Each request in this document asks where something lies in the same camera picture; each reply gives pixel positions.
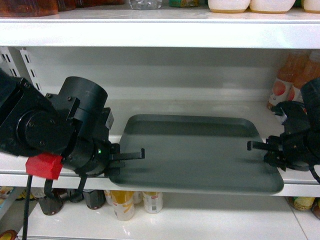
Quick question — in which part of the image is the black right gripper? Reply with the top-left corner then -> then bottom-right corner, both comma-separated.
247,131 -> 313,172

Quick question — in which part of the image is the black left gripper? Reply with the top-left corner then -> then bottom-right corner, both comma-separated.
72,139 -> 145,177

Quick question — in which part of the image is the grey metal tray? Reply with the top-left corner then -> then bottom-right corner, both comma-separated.
111,114 -> 284,194

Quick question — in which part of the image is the dark soda bottle middle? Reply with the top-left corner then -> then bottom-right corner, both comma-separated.
82,189 -> 106,210

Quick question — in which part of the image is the dark soda bottle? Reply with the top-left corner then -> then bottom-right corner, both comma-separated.
35,188 -> 63,216
82,189 -> 106,210

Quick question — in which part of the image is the orange juice bottle front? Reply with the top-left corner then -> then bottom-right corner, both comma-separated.
266,49 -> 309,110

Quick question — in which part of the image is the dark soda bottle left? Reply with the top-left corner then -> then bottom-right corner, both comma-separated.
35,188 -> 63,216

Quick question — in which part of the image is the white upper shelf board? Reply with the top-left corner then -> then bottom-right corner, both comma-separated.
0,6 -> 320,49

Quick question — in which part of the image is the white slotted shelf upright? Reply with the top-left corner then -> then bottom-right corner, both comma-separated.
0,46 -> 43,93

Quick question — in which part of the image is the clear water bottle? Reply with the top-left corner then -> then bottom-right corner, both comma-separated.
129,0 -> 163,10

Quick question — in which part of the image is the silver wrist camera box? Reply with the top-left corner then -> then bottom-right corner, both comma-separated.
105,107 -> 114,130

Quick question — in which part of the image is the red cable connector block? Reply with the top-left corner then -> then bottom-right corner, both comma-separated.
25,152 -> 63,180

